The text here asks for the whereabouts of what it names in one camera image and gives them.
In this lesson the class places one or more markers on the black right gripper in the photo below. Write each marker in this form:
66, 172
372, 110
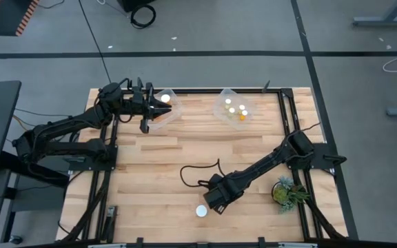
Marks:
224, 193

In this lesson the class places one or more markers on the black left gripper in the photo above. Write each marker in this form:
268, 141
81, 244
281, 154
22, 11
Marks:
141, 103

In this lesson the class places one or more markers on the small clear pill bottle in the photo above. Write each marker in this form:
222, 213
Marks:
232, 110
228, 101

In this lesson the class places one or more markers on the small orange pill bottle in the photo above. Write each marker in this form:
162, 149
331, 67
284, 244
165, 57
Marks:
243, 115

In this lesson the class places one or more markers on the small white ball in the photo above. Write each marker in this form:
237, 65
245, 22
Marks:
242, 107

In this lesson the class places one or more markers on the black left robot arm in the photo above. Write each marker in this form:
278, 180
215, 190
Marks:
64, 124

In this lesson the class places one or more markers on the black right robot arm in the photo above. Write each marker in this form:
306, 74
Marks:
271, 162

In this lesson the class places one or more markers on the clear plastic bin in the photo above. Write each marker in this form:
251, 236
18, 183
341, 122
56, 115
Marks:
219, 110
176, 110

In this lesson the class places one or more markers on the potted green succulent plant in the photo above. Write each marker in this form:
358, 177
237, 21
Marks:
283, 194

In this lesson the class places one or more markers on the black equipment box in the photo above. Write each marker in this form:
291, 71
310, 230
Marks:
129, 4

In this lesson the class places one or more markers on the black stapler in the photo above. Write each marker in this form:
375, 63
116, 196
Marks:
110, 217

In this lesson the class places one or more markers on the grey table base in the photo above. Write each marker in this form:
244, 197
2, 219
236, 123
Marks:
384, 21

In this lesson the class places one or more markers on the black aluminium table frame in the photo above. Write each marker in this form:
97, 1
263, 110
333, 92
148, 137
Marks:
202, 91

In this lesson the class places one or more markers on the black desk base frame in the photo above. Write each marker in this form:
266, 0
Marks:
33, 172

